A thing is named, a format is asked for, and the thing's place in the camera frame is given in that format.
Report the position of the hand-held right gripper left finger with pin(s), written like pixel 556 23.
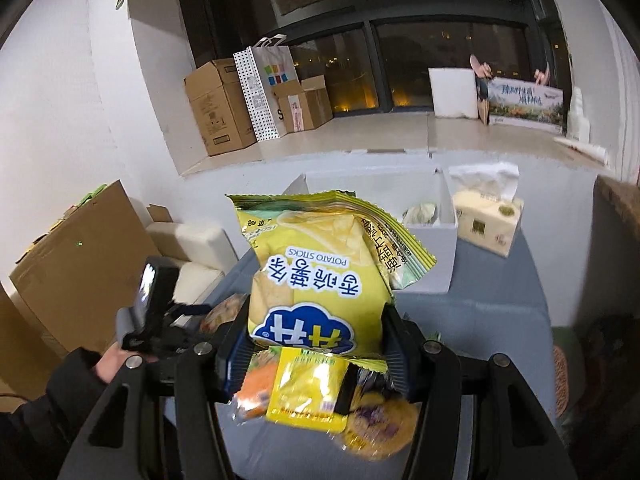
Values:
pixel 236 362

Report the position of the large cardboard box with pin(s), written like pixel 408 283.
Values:
pixel 220 110

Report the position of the printed picture box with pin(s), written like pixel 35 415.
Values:
pixel 520 105

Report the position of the person's left hand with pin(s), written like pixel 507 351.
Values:
pixel 112 367

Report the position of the cream tissue box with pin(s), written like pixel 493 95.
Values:
pixel 485 225

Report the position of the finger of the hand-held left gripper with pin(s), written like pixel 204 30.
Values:
pixel 192 310

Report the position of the green edged flat carton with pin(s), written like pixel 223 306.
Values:
pixel 90 196

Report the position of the cream sofa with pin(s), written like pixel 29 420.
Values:
pixel 195 245

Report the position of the small yellow snack packet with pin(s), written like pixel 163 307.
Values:
pixel 300 395

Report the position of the purple cookie packet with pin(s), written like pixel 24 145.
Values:
pixel 375 425

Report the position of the white foam board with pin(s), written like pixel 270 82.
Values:
pixel 452 92

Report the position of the white shopping bag coloured squares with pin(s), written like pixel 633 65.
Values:
pixel 276 72

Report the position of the white storage box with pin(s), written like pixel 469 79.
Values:
pixel 430 260

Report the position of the round brown snack packet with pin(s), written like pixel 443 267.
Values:
pixel 225 312

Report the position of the yellow green snack bag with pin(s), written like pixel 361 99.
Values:
pixel 397 250

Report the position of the orange snack packet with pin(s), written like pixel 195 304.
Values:
pixel 257 390

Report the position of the small cardboard piece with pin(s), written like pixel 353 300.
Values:
pixel 160 212

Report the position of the yellow potato stick bag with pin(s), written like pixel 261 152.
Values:
pixel 310 280

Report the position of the small open cardboard box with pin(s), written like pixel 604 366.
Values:
pixel 310 105

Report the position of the black framed window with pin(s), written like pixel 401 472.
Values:
pixel 350 0

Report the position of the flat cardboard sheet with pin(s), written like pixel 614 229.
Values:
pixel 85 260

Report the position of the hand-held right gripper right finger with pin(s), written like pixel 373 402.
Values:
pixel 397 355

